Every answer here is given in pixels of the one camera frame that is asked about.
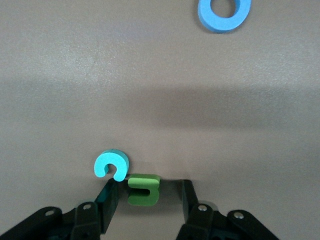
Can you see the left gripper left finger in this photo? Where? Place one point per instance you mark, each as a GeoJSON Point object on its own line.
{"type": "Point", "coordinates": [85, 222]}

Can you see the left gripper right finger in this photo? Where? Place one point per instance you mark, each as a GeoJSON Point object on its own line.
{"type": "Point", "coordinates": [205, 225]}

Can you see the green letter U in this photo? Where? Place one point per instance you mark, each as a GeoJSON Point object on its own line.
{"type": "Point", "coordinates": [140, 183]}

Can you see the cyan letter C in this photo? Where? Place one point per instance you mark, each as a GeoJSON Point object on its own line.
{"type": "Point", "coordinates": [105, 160]}

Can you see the brown paper table cover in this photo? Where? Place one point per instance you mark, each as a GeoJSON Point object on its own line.
{"type": "Point", "coordinates": [150, 75]}

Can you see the blue letter O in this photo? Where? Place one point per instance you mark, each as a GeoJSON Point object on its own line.
{"type": "Point", "coordinates": [203, 13]}

